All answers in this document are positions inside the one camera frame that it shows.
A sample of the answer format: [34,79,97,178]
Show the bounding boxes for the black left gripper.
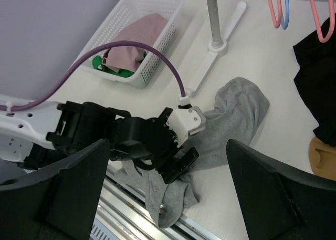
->
[141,108,200,184]

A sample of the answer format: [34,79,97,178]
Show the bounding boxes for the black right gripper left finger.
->
[1,139,110,239]

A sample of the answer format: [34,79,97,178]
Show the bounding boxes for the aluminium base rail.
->
[90,169,219,240]

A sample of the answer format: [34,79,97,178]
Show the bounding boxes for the black tank top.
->
[293,31,335,147]

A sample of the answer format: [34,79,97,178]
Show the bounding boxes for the pink tank top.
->
[101,13,170,73]

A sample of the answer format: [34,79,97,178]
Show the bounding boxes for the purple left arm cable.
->
[0,40,188,112]

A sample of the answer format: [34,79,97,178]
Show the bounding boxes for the grey tank top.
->
[114,77,269,228]

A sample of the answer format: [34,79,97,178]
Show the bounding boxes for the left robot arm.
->
[1,101,205,184]

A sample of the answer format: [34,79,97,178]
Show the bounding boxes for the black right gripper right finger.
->
[226,139,335,239]

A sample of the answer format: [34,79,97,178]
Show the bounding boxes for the white plastic basket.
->
[80,0,184,88]

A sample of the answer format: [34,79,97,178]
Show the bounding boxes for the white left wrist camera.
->
[166,95,206,148]

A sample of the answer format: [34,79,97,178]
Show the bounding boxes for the white metal clothes rack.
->
[185,0,247,97]

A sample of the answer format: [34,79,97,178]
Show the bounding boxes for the green tank top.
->
[91,55,136,78]

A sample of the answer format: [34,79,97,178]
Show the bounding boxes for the brown tank top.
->
[308,137,336,181]

